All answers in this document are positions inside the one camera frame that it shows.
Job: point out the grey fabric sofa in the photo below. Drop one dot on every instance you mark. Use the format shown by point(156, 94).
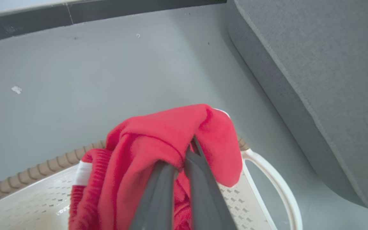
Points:
point(331, 80)

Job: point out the white perforated laundry basket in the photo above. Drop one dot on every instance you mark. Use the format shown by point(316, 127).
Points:
point(27, 204)

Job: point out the red and white garment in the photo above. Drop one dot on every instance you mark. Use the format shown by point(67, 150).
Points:
point(158, 134)

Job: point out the white paper scrap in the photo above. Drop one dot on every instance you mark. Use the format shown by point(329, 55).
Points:
point(16, 89)

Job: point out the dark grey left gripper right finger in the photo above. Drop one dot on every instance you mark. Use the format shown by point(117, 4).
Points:
point(206, 198)

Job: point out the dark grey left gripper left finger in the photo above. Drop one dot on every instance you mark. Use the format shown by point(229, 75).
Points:
point(157, 204)

